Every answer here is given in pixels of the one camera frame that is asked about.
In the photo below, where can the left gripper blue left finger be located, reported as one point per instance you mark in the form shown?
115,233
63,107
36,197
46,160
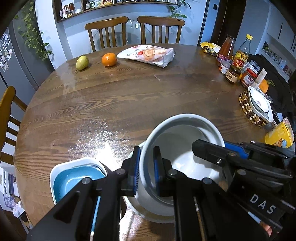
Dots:
108,193

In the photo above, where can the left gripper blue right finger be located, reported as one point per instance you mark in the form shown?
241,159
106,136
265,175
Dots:
173,183

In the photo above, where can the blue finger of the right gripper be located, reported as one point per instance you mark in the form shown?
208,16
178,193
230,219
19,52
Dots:
238,149

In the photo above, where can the tall white deep bowl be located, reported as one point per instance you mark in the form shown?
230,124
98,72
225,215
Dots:
180,131

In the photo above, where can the blue square plate white rim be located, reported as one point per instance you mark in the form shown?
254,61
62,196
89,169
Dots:
65,176

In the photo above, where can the large white shallow bowl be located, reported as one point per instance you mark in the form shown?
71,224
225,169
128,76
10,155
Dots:
146,203

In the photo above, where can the person left hand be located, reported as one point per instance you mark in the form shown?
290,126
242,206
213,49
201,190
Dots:
266,227

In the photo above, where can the yellow snack box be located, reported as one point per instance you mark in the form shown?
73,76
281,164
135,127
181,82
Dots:
281,135

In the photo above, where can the white patterned plate on trivet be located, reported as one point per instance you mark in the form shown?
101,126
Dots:
260,105

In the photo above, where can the wooden bead trivet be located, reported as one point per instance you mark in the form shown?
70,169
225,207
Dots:
243,100

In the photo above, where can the red lid chili jar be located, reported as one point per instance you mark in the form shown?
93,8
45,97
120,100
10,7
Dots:
248,78

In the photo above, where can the brown sauce jar black lid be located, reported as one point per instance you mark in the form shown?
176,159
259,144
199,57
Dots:
232,74

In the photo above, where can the small white label jar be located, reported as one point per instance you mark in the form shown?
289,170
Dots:
224,66

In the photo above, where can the yellow cap oil bottle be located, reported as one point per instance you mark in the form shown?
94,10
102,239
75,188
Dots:
243,52

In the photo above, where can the red sauce glass bottle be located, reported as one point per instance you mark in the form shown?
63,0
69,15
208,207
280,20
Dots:
226,51

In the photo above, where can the yellow black snack packet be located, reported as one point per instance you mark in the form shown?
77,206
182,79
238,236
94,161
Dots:
210,48

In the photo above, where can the white cabinet with items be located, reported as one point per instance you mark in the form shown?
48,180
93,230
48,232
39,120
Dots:
278,43

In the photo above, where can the stack of boxes on floor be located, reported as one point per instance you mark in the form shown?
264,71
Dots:
10,197

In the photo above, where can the white shrimp snack bag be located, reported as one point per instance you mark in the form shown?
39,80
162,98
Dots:
149,54

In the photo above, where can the orange tangerine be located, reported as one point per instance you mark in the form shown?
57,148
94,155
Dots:
109,59

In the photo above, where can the green pear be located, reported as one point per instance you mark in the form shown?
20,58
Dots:
82,63

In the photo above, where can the wooden chair at left side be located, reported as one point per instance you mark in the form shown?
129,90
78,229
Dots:
8,98

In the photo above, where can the wooden chair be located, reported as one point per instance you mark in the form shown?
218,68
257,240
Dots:
8,98
106,29
160,23

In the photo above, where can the green potted plant top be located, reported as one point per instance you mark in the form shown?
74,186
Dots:
175,11

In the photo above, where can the wooden chair back right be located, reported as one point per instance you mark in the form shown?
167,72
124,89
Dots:
160,23

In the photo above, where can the grey refrigerator with magnets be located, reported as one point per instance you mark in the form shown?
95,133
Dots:
20,66

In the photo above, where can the wooden chair back left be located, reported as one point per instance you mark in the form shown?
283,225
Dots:
106,29

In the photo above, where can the hanging green vine plant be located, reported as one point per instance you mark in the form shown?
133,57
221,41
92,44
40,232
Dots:
27,28

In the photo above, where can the wall shelf with jars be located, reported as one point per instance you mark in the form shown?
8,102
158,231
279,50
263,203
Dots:
58,7

